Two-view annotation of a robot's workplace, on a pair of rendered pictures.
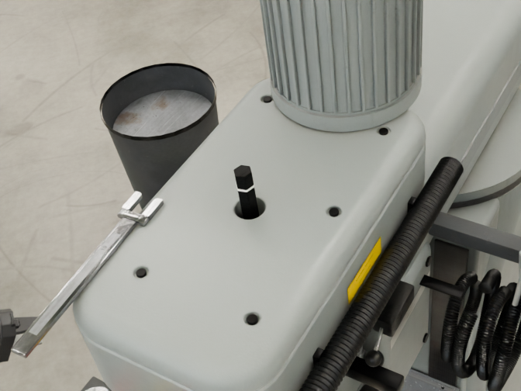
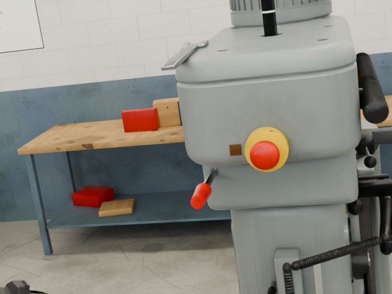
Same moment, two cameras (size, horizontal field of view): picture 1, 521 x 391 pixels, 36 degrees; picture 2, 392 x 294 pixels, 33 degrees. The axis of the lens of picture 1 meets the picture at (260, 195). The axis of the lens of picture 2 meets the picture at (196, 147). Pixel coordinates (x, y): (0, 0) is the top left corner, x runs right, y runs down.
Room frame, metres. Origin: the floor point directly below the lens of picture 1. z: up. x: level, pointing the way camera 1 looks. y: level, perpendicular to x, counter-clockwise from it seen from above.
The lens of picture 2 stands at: (-0.28, 0.61, 2.01)
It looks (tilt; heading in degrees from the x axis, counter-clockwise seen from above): 15 degrees down; 335
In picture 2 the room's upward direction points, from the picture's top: 8 degrees counter-clockwise
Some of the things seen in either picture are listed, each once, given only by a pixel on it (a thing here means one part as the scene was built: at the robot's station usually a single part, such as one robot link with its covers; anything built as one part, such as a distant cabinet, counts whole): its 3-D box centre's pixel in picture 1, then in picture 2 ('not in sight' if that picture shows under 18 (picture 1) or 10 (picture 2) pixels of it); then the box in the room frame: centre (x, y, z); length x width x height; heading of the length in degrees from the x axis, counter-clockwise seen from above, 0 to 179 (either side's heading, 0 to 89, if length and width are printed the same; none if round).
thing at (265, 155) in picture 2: not in sight; (265, 154); (0.46, 0.17, 1.76); 0.04 x 0.03 x 0.04; 52
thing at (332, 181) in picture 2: not in sight; (285, 149); (0.70, -0.01, 1.68); 0.34 x 0.24 x 0.10; 142
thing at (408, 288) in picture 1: (383, 322); (363, 148); (0.63, -0.13, 1.66); 0.12 x 0.04 x 0.04; 142
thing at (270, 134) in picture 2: not in sight; (266, 149); (0.48, 0.16, 1.76); 0.06 x 0.02 x 0.06; 52
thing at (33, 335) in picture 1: (88, 269); (184, 53); (0.61, 0.20, 1.89); 0.24 x 0.04 x 0.01; 145
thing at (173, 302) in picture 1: (264, 243); (276, 80); (0.68, 0.01, 1.81); 0.47 x 0.26 x 0.16; 142
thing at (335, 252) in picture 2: not in sight; (341, 251); (0.47, 0.06, 1.58); 0.17 x 0.01 x 0.01; 85
